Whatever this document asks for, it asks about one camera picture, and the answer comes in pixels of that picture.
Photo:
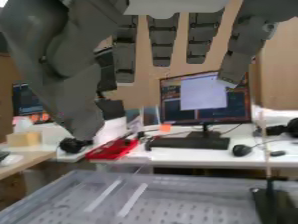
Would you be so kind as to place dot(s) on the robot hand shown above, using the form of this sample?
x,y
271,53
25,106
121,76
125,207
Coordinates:
x,y
57,66

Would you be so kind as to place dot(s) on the computer monitor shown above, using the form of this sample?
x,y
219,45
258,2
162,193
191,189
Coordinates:
x,y
203,100
28,100

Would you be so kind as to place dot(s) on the small wooden box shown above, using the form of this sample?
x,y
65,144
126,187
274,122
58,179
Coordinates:
x,y
24,138

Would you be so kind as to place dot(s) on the white desk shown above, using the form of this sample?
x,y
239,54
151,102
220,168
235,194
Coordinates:
x,y
70,156
199,158

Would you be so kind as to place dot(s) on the red tray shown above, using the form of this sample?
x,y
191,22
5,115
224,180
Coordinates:
x,y
110,149

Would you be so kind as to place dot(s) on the wooden desk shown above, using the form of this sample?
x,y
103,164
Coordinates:
x,y
26,160

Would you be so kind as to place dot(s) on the black keyboard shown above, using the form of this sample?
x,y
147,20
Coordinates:
x,y
190,142

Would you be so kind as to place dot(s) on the clear box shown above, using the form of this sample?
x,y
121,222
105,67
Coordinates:
x,y
133,196

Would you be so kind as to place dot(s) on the black mouse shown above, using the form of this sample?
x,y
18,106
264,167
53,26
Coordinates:
x,y
242,150

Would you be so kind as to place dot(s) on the cardboard box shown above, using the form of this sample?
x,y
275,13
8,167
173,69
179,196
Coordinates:
x,y
279,76

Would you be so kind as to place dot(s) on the thin stick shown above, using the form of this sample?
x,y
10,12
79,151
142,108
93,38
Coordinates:
x,y
267,150

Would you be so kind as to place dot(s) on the black plate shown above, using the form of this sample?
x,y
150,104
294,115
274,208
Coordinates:
x,y
276,206

